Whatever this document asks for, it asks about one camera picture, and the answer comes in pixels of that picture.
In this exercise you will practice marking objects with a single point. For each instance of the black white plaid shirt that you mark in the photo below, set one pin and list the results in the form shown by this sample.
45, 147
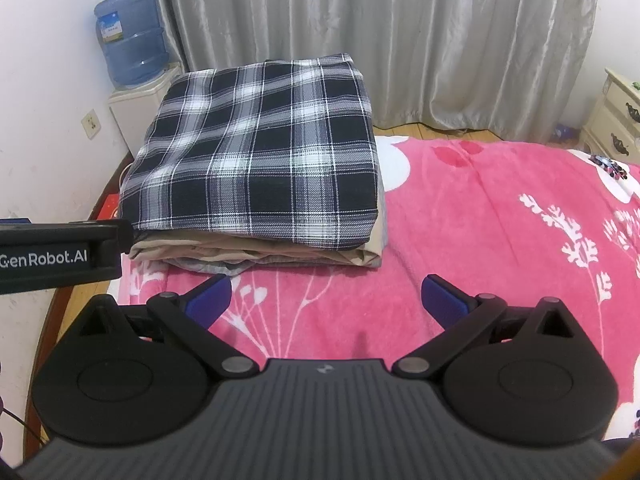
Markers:
240, 160

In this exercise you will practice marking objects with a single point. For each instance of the blue plastic bag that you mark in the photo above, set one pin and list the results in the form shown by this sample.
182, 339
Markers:
565, 132

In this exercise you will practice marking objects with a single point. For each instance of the blue water bottle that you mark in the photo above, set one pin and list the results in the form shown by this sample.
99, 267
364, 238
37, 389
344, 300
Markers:
130, 45

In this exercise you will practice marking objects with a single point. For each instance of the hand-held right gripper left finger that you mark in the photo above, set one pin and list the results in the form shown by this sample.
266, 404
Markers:
212, 300

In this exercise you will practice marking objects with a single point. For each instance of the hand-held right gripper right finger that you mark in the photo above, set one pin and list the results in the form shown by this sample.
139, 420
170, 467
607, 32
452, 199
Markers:
445, 302

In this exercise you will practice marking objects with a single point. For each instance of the beige folded garment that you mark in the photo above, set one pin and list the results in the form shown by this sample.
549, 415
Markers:
200, 252

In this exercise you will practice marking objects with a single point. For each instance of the grey folded garment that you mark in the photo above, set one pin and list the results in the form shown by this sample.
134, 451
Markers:
280, 261

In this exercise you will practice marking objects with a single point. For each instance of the red box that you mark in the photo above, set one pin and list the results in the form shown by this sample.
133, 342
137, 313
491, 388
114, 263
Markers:
109, 206

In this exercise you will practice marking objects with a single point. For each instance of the white wall socket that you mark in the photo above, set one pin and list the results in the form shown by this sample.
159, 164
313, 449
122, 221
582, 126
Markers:
91, 125

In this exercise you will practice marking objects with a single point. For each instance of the white water dispenser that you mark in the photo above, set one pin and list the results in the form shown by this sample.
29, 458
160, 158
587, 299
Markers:
135, 115

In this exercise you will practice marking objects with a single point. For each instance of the cream nightstand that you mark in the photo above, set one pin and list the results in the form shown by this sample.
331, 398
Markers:
610, 120

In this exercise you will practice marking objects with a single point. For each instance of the grey curtain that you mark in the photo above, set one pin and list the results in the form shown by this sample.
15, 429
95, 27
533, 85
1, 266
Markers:
400, 35

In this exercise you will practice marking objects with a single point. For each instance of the pink floral printed blanket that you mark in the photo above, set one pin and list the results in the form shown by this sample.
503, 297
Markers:
450, 235

